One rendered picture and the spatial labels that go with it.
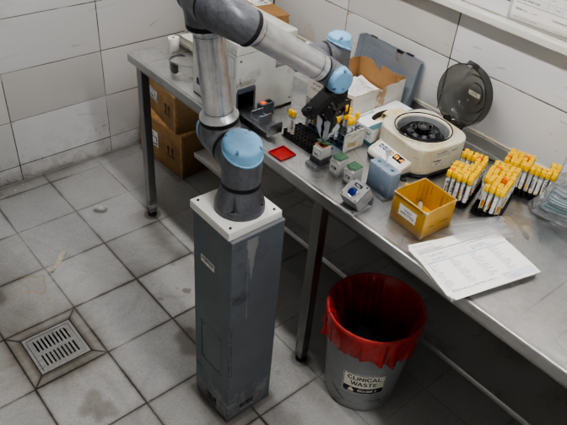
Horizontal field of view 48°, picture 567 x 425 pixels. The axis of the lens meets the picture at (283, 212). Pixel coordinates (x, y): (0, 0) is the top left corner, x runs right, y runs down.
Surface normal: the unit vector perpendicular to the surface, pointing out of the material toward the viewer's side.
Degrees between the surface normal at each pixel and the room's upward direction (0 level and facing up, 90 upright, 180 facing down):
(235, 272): 90
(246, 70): 90
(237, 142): 7
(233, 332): 90
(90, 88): 90
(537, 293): 0
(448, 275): 1
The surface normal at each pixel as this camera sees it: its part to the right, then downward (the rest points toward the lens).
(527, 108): -0.76, 0.36
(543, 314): 0.07, -0.78
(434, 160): 0.51, 0.56
